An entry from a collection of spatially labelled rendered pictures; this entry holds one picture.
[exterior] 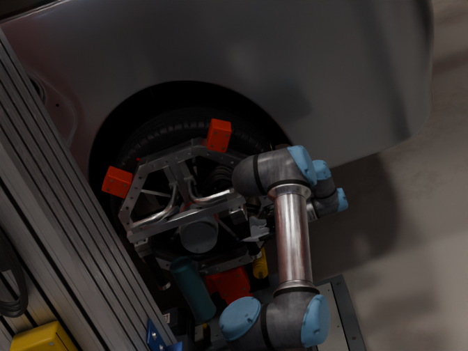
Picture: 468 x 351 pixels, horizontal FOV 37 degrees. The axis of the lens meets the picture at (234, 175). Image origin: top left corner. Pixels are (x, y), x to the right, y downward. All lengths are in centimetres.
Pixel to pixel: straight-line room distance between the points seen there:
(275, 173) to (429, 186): 202
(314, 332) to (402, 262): 170
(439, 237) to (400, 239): 19
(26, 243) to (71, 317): 17
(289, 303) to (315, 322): 8
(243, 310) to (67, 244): 66
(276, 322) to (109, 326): 55
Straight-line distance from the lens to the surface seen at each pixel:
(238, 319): 174
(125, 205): 256
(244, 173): 190
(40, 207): 117
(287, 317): 171
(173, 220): 236
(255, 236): 235
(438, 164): 396
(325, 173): 226
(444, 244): 341
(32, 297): 127
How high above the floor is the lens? 214
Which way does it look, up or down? 28 degrees down
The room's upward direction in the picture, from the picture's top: 24 degrees counter-clockwise
